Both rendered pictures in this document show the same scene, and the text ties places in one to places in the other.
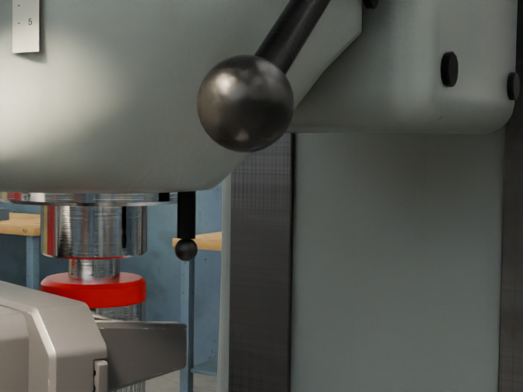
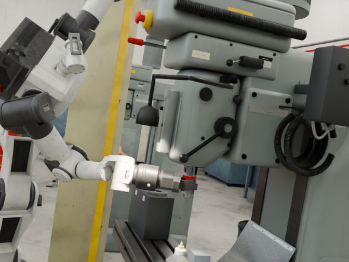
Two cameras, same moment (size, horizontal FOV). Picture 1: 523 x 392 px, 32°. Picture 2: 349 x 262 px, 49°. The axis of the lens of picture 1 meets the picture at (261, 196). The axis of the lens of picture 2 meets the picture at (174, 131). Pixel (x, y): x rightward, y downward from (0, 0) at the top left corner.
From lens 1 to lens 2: 99 cm
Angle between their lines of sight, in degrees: 42
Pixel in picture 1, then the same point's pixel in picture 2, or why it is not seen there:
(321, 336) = (266, 205)
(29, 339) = (173, 179)
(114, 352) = (186, 184)
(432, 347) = (281, 211)
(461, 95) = (250, 160)
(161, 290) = not seen: outside the picture
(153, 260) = not seen: outside the picture
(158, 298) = not seen: outside the picture
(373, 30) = (232, 148)
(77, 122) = (177, 156)
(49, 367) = (173, 182)
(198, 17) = (189, 147)
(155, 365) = (191, 187)
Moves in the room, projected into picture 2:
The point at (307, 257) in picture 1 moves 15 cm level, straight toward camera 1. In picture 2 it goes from (267, 187) to (246, 189)
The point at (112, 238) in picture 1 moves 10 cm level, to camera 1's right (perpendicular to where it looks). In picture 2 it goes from (189, 170) to (212, 177)
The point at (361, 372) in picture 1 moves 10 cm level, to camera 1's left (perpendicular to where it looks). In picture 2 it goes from (270, 214) to (249, 207)
